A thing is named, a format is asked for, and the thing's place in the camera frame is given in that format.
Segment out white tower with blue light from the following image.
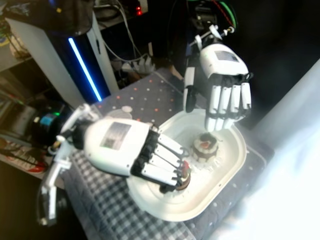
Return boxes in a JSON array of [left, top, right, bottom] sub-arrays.
[[4, 9, 120, 104]]

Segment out white oval tray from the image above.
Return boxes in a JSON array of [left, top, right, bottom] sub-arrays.
[[126, 109, 248, 223]]

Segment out white backdrop sheet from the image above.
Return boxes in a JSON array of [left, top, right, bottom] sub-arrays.
[[207, 58, 320, 240]]

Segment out white power strip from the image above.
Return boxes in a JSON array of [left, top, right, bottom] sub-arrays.
[[121, 56, 156, 74]]

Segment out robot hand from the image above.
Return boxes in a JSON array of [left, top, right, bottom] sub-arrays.
[[183, 43, 254, 133], [83, 118, 192, 194]]

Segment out brown cupcake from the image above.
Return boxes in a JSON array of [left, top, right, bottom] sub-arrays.
[[174, 161, 192, 192], [191, 132, 220, 163]]

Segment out black cylindrical device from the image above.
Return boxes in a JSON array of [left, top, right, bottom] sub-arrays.
[[31, 106, 73, 148]]

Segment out grey quilt with bear print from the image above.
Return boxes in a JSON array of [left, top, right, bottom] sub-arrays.
[[59, 66, 276, 240]]

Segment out red and white packet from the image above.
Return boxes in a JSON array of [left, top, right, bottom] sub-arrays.
[[0, 139, 49, 174]]

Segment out white cable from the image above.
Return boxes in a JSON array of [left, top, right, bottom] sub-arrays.
[[99, 4, 151, 63]]

